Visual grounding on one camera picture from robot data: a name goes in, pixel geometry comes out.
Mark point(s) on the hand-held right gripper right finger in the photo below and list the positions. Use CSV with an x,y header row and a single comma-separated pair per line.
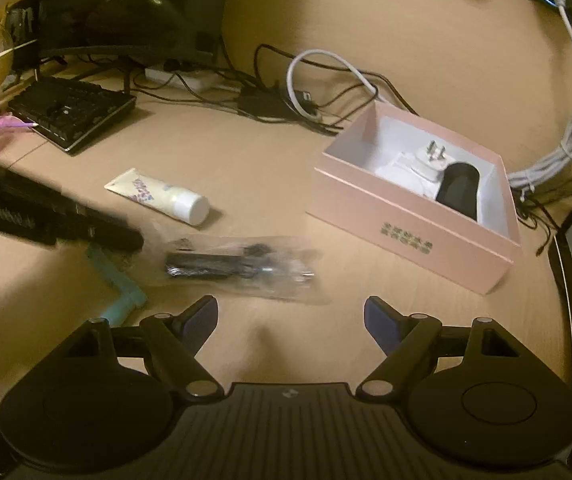
x,y
375,317

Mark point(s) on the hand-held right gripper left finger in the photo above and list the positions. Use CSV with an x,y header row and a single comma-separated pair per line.
x,y
206,315

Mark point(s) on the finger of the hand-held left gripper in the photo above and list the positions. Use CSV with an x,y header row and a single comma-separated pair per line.
x,y
121,237

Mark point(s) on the teal angled plastic piece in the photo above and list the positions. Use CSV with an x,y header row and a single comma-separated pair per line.
x,y
126,295

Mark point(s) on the pink cardboard box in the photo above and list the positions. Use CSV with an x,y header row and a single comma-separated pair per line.
x,y
405,255

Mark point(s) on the white hang-tab packet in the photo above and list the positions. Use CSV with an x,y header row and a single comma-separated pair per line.
x,y
398,172

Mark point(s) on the white charger plug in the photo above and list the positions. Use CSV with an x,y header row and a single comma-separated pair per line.
x,y
430,165

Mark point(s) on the white cream tube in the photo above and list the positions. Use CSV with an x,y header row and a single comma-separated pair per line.
x,y
166,200

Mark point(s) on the pink toy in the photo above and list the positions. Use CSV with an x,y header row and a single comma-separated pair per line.
x,y
1,124

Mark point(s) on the black keyboard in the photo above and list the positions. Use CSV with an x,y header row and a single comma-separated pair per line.
x,y
71,110

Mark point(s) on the white power strip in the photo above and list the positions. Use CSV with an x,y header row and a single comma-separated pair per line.
x,y
191,80

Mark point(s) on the small black box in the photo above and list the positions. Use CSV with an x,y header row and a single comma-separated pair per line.
x,y
23,27

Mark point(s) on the black power adapter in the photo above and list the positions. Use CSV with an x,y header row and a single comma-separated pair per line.
x,y
261,102

